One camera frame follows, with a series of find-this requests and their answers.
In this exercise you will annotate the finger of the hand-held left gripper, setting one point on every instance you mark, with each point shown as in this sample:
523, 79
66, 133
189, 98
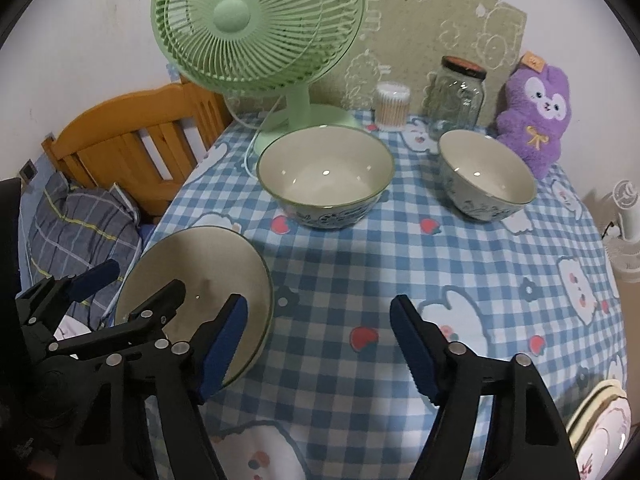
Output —
95, 277
150, 310

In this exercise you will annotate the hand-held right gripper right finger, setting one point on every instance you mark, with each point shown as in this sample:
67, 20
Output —
415, 350

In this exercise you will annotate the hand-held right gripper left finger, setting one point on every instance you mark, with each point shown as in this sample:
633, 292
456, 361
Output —
225, 345

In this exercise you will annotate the white plate with red print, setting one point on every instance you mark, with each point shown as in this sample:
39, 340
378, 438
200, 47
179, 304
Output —
602, 440

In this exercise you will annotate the grey plaid pillow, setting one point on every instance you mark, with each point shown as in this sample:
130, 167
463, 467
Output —
75, 225

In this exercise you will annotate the blue checked tablecloth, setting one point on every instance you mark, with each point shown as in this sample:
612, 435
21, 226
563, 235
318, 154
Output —
350, 285

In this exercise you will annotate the wooden headboard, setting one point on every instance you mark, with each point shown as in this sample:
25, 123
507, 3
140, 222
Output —
125, 140

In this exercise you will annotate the cotton swab container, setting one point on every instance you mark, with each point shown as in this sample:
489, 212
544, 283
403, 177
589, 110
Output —
392, 107

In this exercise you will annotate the white fan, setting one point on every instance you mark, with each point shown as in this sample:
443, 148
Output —
627, 220

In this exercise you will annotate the purple plush toy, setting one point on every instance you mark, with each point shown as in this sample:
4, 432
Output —
530, 125

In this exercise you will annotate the glass jar with dark lid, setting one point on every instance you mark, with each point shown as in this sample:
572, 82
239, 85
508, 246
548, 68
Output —
452, 100

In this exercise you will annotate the green desk fan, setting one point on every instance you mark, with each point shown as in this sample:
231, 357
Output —
235, 15

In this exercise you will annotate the wall socket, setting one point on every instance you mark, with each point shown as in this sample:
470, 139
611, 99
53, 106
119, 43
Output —
28, 170

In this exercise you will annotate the green printed wall mat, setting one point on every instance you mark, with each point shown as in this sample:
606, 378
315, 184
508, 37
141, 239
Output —
425, 20

